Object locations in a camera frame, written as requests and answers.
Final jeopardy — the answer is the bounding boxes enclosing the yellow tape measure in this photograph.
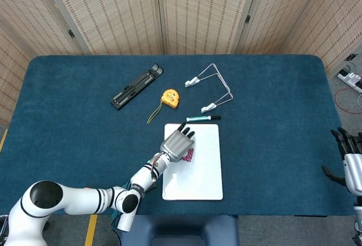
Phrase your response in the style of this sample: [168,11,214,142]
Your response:
[146,88,181,124]

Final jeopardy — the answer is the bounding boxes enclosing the green whiteboard marker black cap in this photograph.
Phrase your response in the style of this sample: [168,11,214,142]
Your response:
[186,114,222,123]

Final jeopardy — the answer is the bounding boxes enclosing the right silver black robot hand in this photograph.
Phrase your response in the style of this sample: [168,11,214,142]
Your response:
[321,127,362,196]

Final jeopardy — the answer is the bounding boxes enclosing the teal lint roller orange handle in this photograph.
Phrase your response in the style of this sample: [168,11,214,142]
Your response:
[111,180,137,232]

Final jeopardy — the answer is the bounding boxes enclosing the white power strip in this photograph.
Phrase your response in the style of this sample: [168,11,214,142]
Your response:
[336,69,362,93]

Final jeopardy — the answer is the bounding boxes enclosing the yellow floor tape strip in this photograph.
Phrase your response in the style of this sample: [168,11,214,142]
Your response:
[84,214,98,246]

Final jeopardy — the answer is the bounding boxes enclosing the white rectangular board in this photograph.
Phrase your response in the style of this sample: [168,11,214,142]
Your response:
[162,123,224,201]

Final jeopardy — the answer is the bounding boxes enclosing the bamboo folding screen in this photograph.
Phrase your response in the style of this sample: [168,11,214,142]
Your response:
[0,0,362,128]

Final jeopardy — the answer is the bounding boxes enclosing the blue padded seat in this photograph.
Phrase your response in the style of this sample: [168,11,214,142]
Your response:
[118,214,240,246]

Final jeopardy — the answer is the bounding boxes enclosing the red cable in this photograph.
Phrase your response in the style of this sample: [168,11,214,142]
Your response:
[334,88,362,114]

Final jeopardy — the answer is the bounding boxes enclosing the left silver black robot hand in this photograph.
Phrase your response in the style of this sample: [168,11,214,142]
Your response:
[160,123,196,163]

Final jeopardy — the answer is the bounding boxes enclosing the pink glitter card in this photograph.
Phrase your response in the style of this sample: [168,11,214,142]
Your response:
[182,147,195,163]

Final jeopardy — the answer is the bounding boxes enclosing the white wire stand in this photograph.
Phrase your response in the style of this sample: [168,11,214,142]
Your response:
[184,63,234,113]

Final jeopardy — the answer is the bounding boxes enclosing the blue felt table cover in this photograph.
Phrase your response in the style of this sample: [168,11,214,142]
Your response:
[0,54,356,218]

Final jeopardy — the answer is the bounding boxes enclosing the black folding stand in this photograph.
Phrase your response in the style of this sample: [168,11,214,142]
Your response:
[110,63,164,111]

